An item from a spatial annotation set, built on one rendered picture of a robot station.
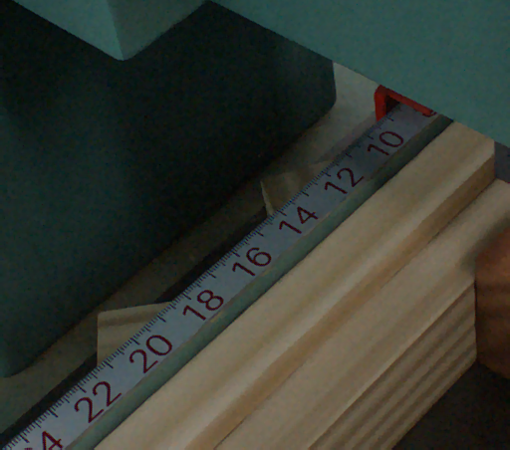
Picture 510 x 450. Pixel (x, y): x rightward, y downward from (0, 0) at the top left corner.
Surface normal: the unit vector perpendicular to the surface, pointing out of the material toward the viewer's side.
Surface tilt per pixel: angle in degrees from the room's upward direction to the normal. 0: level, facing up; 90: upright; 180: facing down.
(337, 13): 90
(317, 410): 0
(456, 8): 90
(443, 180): 0
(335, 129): 0
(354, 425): 90
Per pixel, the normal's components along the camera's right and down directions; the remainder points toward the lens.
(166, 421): -0.14, -0.69
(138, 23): 0.72, 0.43
